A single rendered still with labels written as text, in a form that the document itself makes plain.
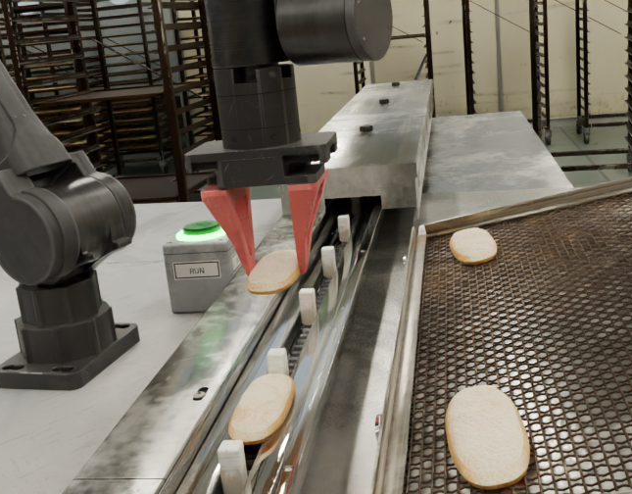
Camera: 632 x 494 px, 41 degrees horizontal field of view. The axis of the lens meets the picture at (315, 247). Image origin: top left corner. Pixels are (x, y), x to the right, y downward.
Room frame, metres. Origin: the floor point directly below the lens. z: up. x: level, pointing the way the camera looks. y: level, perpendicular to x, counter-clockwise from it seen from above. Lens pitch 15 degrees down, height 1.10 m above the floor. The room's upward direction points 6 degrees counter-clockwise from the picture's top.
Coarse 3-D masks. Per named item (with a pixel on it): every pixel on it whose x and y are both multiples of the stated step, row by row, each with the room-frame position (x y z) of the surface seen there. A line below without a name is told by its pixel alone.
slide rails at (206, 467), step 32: (320, 256) 0.90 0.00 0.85; (352, 256) 0.89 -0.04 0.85; (288, 320) 0.70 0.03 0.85; (320, 320) 0.69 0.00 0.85; (256, 352) 0.63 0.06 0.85; (320, 352) 0.62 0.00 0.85; (224, 416) 0.53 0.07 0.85; (288, 416) 0.52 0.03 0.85; (192, 480) 0.44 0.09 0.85; (256, 480) 0.44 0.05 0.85
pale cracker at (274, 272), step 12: (276, 252) 0.64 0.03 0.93; (288, 252) 0.63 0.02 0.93; (264, 264) 0.60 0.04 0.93; (276, 264) 0.60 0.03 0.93; (288, 264) 0.60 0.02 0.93; (252, 276) 0.58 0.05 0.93; (264, 276) 0.58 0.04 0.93; (276, 276) 0.57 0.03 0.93; (288, 276) 0.58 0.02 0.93; (252, 288) 0.57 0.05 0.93; (264, 288) 0.56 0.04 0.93; (276, 288) 0.56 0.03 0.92
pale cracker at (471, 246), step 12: (468, 228) 0.75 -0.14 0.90; (480, 228) 0.74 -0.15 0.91; (456, 240) 0.71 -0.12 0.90; (468, 240) 0.70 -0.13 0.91; (480, 240) 0.69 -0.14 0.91; (492, 240) 0.69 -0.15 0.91; (456, 252) 0.69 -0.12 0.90; (468, 252) 0.67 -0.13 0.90; (480, 252) 0.67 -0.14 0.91; (492, 252) 0.66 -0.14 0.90; (468, 264) 0.66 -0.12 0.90
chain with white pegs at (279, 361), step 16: (352, 208) 1.13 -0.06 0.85; (352, 224) 1.08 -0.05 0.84; (336, 256) 0.93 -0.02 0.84; (304, 288) 0.73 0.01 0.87; (320, 288) 0.82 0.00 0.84; (304, 304) 0.72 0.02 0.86; (320, 304) 0.77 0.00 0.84; (304, 320) 0.72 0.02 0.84; (304, 336) 0.69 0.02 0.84; (272, 352) 0.58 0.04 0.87; (288, 352) 0.65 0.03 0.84; (272, 368) 0.58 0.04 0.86; (288, 368) 0.63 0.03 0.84; (224, 448) 0.44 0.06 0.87; (240, 448) 0.44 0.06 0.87; (256, 448) 0.50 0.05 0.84; (224, 464) 0.44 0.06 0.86; (240, 464) 0.44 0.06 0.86; (224, 480) 0.44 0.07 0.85; (240, 480) 0.44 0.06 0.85
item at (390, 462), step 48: (576, 192) 0.76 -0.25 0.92; (624, 192) 0.75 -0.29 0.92; (576, 240) 0.65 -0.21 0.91; (624, 240) 0.62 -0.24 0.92; (432, 288) 0.63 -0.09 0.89; (480, 288) 0.60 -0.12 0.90; (528, 288) 0.57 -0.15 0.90; (576, 288) 0.55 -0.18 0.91; (624, 288) 0.52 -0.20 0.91; (576, 336) 0.47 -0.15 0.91; (624, 336) 0.45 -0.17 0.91; (624, 384) 0.39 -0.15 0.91; (384, 432) 0.39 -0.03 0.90; (624, 432) 0.35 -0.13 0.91; (384, 480) 0.36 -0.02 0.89; (432, 480) 0.35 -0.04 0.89; (576, 480) 0.32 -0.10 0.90; (624, 480) 0.31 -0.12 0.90
